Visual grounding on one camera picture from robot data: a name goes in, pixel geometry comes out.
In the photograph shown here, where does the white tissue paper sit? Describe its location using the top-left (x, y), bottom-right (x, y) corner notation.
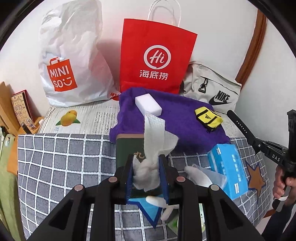
top-left (132, 111), bottom-right (178, 192)

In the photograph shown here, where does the sheer organza drawstring pouch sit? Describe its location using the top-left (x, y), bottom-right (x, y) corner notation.
top-left (184, 164), bottom-right (227, 189)

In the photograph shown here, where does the blue tissue box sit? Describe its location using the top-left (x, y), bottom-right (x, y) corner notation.
top-left (208, 144), bottom-right (248, 200)

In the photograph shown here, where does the yellow mini bag pouch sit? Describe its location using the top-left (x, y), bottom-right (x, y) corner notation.
top-left (195, 106), bottom-right (223, 133)

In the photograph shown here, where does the green tissue pack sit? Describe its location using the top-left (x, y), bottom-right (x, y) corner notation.
top-left (167, 215), bottom-right (179, 235)

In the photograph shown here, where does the person's right hand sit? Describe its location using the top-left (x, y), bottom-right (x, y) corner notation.
top-left (273, 166), bottom-right (296, 206)

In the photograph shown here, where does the dark green box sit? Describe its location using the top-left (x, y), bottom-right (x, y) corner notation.
top-left (115, 133), bottom-right (167, 200)

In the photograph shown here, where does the purple fleece towel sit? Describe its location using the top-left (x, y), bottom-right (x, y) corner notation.
top-left (109, 87), bottom-right (230, 154)

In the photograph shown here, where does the white sponge block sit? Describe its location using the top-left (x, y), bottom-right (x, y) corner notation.
top-left (135, 93), bottom-right (162, 116)

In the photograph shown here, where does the newspaper print sheet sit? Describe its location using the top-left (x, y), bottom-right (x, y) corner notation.
top-left (38, 99), bottom-right (250, 140)

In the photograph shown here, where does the grey checked bed cover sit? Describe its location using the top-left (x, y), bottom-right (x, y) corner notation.
top-left (18, 133), bottom-right (271, 240)

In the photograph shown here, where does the beige Nike bag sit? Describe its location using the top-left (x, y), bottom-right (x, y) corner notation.
top-left (183, 61), bottom-right (242, 114)

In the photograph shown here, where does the red Haidilao paper bag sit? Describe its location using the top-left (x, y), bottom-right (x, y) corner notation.
top-left (119, 19), bottom-right (197, 94)

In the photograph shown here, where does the white Miniso plastic bag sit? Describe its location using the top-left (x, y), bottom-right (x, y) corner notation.
top-left (38, 1), bottom-right (119, 107)

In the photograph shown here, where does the patterned brown book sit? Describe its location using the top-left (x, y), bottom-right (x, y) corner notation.
top-left (11, 90), bottom-right (36, 130)

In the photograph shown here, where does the wooden headboard furniture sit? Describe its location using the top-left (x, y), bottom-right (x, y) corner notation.
top-left (0, 81), bottom-right (45, 176)

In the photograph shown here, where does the wooden door frame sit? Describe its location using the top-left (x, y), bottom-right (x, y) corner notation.
top-left (236, 10), bottom-right (267, 87)

